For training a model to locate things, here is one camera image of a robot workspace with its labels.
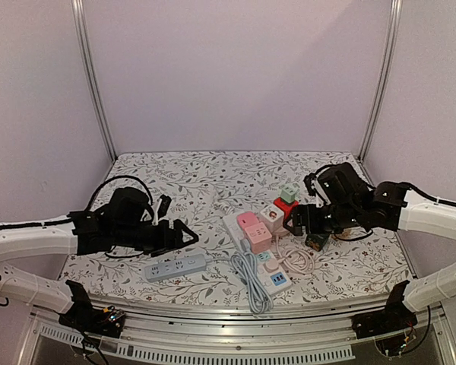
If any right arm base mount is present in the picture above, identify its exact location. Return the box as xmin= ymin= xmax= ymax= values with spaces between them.
xmin=351 ymin=280 xmax=417 ymax=339

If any mint green cube adapter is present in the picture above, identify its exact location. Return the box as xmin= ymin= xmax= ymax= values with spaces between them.
xmin=280 ymin=184 xmax=299 ymax=205

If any aluminium front rail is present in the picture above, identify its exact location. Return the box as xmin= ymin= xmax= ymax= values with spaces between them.
xmin=22 ymin=294 xmax=456 ymax=362

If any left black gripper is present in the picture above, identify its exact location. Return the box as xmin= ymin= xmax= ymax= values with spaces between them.
xmin=114 ymin=220 xmax=199 ymax=259

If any pink plug adapter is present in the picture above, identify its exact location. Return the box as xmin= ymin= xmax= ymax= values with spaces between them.
xmin=236 ymin=211 xmax=259 ymax=230

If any pink round plug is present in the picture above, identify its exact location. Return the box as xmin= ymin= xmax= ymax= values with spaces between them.
xmin=262 ymin=259 xmax=280 ymax=276

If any dark green cube adapter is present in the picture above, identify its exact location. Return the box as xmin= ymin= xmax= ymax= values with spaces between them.
xmin=305 ymin=233 xmax=330 ymax=252

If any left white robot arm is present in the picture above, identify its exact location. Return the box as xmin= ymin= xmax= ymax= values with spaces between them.
xmin=0 ymin=187 xmax=199 ymax=330

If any beige cube socket adapter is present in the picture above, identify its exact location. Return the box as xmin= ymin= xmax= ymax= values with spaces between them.
xmin=340 ymin=228 xmax=353 ymax=236

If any light blue coiled cable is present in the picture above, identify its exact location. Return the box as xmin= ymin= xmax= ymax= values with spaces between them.
xmin=207 ymin=243 xmax=275 ymax=316

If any grey-blue power strip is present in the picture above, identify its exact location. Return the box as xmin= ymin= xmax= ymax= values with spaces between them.
xmin=144 ymin=254 xmax=207 ymax=283

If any pink cube socket adapter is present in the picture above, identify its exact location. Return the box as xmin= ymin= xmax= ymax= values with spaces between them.
xmin=244 ymin=222 xmax=272 ymax=254

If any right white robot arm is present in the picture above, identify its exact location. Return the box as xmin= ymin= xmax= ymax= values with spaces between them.
xmin=283 ymin=163 xmax=456 ymax=332

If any right aluminium frame post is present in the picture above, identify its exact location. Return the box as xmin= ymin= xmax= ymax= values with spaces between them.
xmin=357 ymin=0 xmax=403 ymax=164

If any red cube socket adapter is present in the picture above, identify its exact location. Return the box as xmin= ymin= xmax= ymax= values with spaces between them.
xmin=273 ymin=197 xmax=299 ymax=221

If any white cartoon cube adapter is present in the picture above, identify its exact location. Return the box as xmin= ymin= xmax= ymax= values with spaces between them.
xmin=258 ymin=204 xmax=284 ymax=233

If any white power strip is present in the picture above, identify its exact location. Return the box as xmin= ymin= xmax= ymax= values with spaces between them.
xmin=222 ymin=212 xmax=292 ymax=297

